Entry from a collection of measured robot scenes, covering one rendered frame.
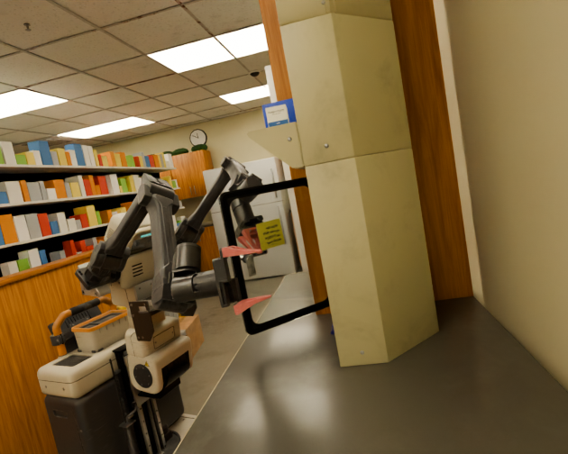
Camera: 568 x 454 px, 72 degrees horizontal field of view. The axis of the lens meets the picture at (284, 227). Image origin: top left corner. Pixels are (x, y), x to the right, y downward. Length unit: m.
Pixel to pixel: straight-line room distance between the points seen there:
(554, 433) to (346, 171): 0.57
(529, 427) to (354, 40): 0.79
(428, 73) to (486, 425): 0.92
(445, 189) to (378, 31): 0.51
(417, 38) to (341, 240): 0.68
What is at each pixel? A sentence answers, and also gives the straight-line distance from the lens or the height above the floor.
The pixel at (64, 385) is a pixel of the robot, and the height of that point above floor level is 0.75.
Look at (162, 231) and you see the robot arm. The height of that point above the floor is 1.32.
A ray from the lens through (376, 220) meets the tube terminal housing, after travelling 0.90.
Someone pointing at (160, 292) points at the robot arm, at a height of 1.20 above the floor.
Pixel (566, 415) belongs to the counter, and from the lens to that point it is 0.82.
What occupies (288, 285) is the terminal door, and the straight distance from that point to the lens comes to 1.14.
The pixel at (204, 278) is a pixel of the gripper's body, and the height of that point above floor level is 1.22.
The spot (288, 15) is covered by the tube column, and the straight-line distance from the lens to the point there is 0.94.
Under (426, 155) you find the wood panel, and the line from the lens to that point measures 1.26.
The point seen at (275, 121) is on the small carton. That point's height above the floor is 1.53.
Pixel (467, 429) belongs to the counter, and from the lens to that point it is 0.77.
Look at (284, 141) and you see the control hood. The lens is 0.88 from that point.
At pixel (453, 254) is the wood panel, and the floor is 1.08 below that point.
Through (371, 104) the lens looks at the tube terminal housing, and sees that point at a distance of 0.93.
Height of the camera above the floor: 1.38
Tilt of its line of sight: 6 degrees down
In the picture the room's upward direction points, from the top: 11 degrees counter-clockwise
